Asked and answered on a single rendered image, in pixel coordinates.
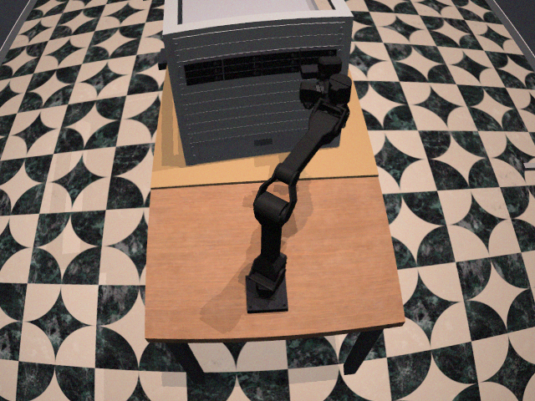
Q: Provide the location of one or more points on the light wooden board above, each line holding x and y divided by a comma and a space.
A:
353, 159

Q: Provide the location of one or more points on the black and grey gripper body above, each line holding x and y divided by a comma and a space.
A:
328, 66

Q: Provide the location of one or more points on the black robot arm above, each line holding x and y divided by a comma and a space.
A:
273, 212

